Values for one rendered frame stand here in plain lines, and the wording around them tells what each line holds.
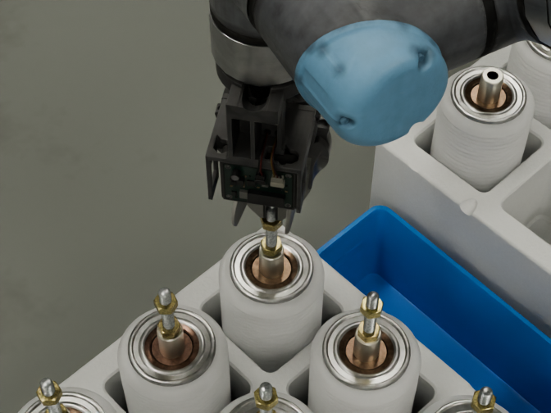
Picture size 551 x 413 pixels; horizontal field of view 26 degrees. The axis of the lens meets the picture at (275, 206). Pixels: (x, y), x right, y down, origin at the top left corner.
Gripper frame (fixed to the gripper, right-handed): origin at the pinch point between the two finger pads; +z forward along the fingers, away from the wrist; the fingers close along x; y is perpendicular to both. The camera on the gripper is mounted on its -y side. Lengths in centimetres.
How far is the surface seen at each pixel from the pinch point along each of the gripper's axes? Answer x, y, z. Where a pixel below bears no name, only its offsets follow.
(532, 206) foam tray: 24.3, -22.0, 23.8
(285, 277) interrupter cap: 1.4, 1.3, 9.5
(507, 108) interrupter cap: 19.4, -22.2, 9.1
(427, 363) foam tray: 15.1, 3.5, 16.6
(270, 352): 0.8, 5.2, 16.5
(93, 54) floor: -33, -44, 34
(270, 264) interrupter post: 0.1, 1.7, 7.2
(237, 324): -2.4, 4.8, 13.2
